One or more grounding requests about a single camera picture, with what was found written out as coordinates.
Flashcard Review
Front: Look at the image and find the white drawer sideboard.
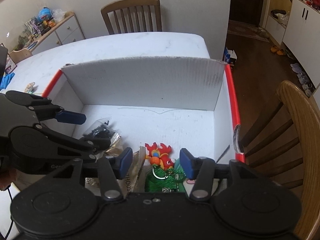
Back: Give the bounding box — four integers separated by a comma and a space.
27, 11, 85, 55

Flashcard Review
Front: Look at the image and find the red dragon charm green tassel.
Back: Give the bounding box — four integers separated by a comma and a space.
144, 142, 177, 193

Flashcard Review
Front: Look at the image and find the light wooden side chair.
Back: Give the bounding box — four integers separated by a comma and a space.
239, 80, 319, 239

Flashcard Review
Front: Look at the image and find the embroidered sachet pouch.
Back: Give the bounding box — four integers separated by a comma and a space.
174, 159, 195, 195

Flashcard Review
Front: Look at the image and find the person's right hand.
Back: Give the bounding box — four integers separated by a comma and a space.
0, 168, 18, 191

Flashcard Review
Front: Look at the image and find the silver foil snack bag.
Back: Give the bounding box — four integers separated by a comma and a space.
85, 132, 146, 197

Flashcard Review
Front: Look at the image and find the black beads plastic bag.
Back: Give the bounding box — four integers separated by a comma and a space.
82, 118, 119, 140

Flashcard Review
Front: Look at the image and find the blue cloth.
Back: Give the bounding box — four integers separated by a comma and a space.
0, 73, 15, 90

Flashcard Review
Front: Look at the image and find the red and white shoe box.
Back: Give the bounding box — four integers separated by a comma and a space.
42, 56, 247, 196

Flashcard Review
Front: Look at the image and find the white wall cabinet unit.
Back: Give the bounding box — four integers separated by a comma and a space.
266, 0, 319, 87

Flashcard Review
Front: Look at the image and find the dark wooden chair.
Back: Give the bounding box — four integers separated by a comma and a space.
100, 0, 163, 35

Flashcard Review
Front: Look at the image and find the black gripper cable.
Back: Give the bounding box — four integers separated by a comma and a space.
3, 187, 15, 240

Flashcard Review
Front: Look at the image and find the blue globe toy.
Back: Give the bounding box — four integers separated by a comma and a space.
37, 7, 52, 22

